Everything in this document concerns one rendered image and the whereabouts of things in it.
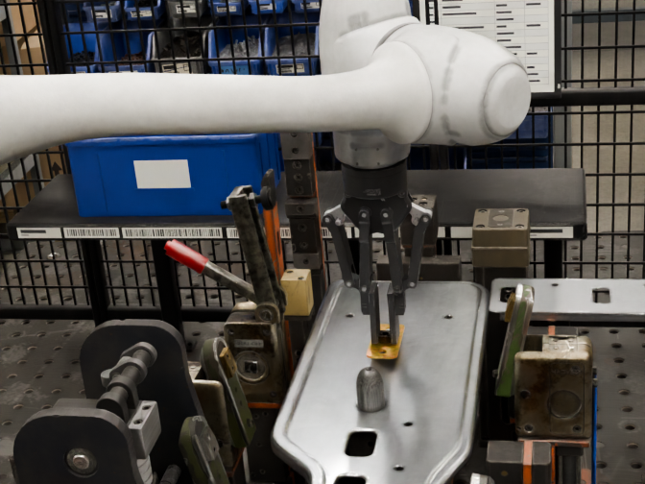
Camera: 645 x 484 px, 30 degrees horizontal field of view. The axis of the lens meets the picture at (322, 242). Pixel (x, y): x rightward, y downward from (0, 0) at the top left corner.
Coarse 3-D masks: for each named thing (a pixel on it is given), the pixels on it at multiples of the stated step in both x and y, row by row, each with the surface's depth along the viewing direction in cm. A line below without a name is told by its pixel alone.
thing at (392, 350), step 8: (384, 328) 152; (400, 328) 151; (384, 336) 148; (400, 336) 149; (376, 344) 148; (384, 344) 148; (392, 344) 148; (368, 352) 146; (376, 352) 146; (392, 352) 146
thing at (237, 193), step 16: (240, 192) 144; (272, 192) 144; (224, 208) 145; (240, 208) 143; (256, 208) 146; (272, 208) 144; (240, 224) 144; (256, 224) 147; (240, 240) 145; (256, 240) 144; (256, 256) 145; (256, 272) 146; (272, 272) 149; (256, 288) 147; (272, 288) 147
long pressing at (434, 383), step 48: (336, 288) 166; (384, 288) 165; (432, 288) 164; (480, 288) 163; (336, 336) 154; (432, 336) 152; (480, 336) 151; (336, 384) 143; (384, 384) 142; (432, 384) 141; (480, 384) 143; (288, 432) 134; (336, 432) 134; (384, 432) 133; (432, 432) 132; (336, 480) 126; (384, 480) 125; (432, 480) 125
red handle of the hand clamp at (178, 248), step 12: (168, 240) 149; (168, 252) 148; (180, 252) 148; (192, 252) 148; (192, 264) 148; (204, 264) 148; (216, 276) 149; (228, 276) 149; (228, 288) 149; (240, 288) 149; (252, 288) 149; (252, 300) 149; (276, 300) 150
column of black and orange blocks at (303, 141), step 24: (288, 144) 172; (312, 144) 173; (288, 168) 173; (312, 168) 174; (288, 192) 175; (312, 192) 174; (288, 216) 177; (312, 216) 176; (312, 240) 178; (312, 264) 179; (312, 288) 181
